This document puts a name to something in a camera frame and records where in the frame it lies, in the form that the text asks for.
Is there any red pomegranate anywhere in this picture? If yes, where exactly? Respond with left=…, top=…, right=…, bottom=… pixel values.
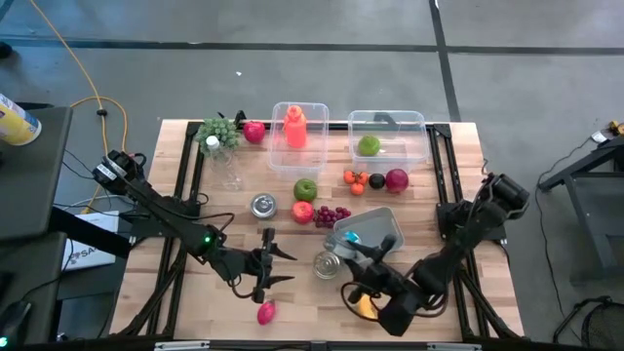
left=242, top=120, right=267, bottom=145

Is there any black aluminium table frame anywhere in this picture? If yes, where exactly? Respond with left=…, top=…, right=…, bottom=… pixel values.
left=109, top=119, right=526, bottom=342

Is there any black metal side table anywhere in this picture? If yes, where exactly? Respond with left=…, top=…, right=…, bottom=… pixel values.
left=537, top=134, right=624, bottom=287

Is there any magenta oval fruit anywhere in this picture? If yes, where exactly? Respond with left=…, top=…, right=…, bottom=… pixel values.
left=255, top=298, right=278, bottom=327

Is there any yellow white canister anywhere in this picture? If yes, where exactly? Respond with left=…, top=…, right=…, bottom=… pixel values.
left=0, top=93, right=43, bottom=147

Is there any green apple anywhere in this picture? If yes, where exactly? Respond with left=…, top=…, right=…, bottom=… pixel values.
left=357, top=134, right=382, bottom=158
left=292, top=177, right=319, bottom=204

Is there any black mesh basket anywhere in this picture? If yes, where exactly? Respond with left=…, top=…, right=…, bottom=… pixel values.
left=552, top=294, right=624, bottom=351

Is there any yellow banana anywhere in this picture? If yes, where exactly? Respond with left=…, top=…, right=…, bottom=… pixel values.
left=354, top=294, right=381, bottom=322

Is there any purple grape bunch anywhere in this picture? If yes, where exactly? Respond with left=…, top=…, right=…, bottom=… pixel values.
left=313, top=205, right=353, bottom=230

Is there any black lower shelf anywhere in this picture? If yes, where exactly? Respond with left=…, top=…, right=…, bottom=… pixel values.
left=0, top=231, right=67, bottom=348

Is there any red onion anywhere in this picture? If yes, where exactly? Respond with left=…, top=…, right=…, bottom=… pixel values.
left=384, top=168, right=410, bottom=194

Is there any red apple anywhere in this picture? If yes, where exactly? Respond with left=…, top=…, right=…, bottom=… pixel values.
left=291, top=200, right=316, bottom=225

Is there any gold lid tuna can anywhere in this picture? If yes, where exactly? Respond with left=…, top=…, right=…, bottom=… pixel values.
left=311, top=250, right=342, bottom=281

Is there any small silver tin can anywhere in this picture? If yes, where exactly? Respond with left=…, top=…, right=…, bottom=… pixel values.
left=250, top=192, right=278, bottom=219

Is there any black side desk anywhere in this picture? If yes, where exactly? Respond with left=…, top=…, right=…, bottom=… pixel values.
left=0, top=101, right=74, bottom=243

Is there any small green potted plant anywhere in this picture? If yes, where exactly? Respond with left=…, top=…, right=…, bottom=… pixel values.
left=194, top=116, right=243, bottom=156

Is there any clear bottle white cap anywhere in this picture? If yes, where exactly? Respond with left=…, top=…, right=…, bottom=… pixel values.
left=204, top=135, right=245, bottom=194

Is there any orange tomato cluster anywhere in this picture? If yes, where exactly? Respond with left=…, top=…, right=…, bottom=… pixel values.
left=342, top=169, right=371, bottom=198

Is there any orange plastic bottle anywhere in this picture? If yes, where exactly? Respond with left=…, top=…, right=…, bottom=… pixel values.
left=282, top=104, right=309, bottom=150

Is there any white printed box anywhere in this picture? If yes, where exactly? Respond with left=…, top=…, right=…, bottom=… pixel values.
left=61, top=210, right=121, bottom=272

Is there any clear plastic bin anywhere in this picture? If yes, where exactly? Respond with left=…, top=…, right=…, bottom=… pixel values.
left=346, top=109, right=431, bottom=176
left=266, top=100, right=331, bottom=183

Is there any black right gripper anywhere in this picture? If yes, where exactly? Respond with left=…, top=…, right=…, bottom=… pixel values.
left=343, top=234, right=406, bottom=306

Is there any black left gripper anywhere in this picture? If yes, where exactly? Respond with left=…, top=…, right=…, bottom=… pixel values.
left=228, top=227, right=297, bottom=304

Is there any yellow extension cable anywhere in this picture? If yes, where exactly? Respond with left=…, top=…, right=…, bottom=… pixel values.
left=27, top=0, right=131, bottom=215

